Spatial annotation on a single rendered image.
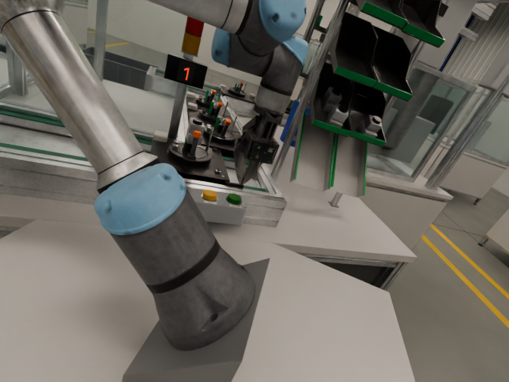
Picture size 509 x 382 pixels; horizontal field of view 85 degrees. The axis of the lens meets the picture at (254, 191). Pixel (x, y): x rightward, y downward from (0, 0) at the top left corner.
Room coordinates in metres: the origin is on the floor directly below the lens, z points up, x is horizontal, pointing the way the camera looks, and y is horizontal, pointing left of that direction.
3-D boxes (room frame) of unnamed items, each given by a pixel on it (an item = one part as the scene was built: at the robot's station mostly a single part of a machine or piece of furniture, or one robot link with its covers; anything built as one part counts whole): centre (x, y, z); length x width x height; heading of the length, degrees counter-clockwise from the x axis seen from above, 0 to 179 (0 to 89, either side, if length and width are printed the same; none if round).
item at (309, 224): (1.29, 0.30, 0.85); 1.50 x 1.41 x 0.03; 114
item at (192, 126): (0.84, 0.24, 1.06); 0.08 x 0.04 x 0.07; 24
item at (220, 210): (0.65, 0.11, 0.93); 0.21 x 0.07 x 0.06; 114
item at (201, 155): (0.83, 0.24, 0.98); 0.14 x 0.14 x 0.02
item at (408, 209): (2.15, -0.76, 0.43); 1.11 x 0.68 x 0.86; 114
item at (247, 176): (0.66, 0.02, 1.07); 0.06 x 0.03 x 0.09; 23
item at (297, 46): (0.66, 0.04, 1.33); 0.09 x 0.08 x 0.11; 118
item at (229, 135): (1.11, 0.22, 1.01); 0.24 x 0.24 x 0.13; 24
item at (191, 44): (0.91, 0.34, 1.29); 0.05 x 0.05 x 0.05
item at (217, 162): (0.83, 0.24, 0.96); 0.24 x 0.24 x 0.02; 24
